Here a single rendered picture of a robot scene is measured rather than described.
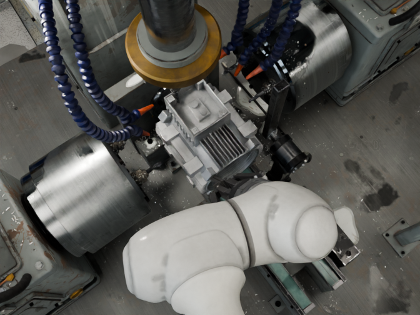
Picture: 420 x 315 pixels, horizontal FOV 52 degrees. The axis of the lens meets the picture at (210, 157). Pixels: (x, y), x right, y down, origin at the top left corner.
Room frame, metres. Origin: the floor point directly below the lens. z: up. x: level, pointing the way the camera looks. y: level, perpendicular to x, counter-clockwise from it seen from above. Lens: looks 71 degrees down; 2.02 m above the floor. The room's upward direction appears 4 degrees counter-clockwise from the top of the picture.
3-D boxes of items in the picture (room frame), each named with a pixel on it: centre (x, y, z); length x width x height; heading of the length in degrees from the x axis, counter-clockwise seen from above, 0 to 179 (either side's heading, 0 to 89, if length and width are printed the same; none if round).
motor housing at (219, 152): (0.40, 0.00, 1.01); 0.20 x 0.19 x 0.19; 31
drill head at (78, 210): (0.26, 0.33, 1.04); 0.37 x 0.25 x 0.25; 122
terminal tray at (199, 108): (0.43, 0.02, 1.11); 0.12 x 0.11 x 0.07; 31
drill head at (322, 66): (0.62, -0.25, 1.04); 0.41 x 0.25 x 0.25; 122
